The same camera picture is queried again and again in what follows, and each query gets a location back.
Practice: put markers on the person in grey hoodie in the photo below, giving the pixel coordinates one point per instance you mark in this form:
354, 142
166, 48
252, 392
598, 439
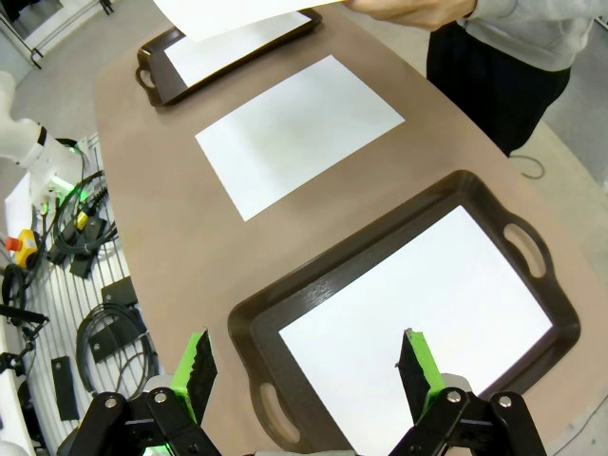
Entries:
499, 95

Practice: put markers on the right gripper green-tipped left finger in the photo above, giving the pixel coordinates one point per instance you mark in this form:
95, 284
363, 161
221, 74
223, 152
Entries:
197, 375

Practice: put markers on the person's left hand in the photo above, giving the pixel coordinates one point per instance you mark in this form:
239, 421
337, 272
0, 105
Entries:
418, 12

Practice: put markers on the black bracket plate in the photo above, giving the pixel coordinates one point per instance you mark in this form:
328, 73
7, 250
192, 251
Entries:
65, 389
111, 339
121, 292

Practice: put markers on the white A4 paper sheet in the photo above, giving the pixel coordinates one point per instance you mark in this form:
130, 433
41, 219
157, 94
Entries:
237, 52
427, 285
214, 14

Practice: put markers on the brown plastic serving tray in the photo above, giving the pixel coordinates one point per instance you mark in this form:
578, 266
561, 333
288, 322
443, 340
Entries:
159, 95
294, 294

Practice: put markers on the white slatted mounting table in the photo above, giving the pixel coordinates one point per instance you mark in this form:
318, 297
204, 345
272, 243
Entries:
111, 266

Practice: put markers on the yellow emergency stop box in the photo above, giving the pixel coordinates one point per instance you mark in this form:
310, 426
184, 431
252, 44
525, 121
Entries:
24, 247

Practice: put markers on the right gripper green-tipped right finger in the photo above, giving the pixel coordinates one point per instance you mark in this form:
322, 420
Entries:
418, 370

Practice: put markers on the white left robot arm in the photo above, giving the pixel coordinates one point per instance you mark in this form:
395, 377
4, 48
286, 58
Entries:
43, 157

